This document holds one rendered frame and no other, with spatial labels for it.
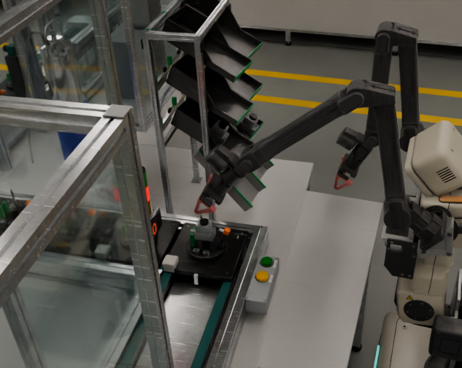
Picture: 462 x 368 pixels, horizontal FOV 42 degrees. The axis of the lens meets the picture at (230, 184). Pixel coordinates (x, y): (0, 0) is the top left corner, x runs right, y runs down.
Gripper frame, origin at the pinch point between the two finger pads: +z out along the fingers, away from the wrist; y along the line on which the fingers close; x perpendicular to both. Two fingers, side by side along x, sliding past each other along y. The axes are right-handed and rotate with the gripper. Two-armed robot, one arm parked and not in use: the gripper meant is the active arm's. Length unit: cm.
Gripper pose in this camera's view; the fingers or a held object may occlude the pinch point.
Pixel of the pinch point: (201, 202)
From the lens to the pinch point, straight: 197.3
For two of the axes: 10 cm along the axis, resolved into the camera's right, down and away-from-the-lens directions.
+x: 7.5, 6.3, 2.1
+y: -2.7, 5.7, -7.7
